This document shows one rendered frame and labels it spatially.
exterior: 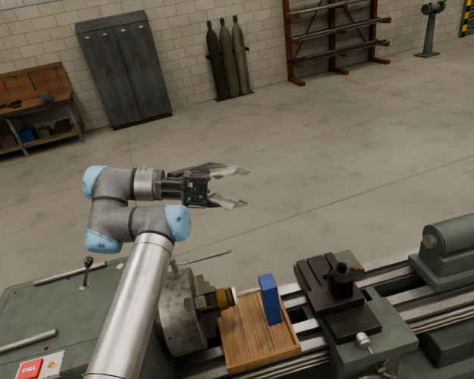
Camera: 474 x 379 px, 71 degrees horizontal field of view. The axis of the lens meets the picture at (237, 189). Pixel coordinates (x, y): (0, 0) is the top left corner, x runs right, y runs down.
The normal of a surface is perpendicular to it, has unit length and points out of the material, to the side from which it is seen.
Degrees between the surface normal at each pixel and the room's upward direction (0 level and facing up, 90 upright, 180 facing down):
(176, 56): 90
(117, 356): 31
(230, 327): 0
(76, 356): 0
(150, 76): 90
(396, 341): 0
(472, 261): 90
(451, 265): 90
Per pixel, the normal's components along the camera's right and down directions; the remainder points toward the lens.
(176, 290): -0.10, -0.68
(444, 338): -0.16, -0.84
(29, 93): 0.31, 0.46
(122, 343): 0.29, -0.64
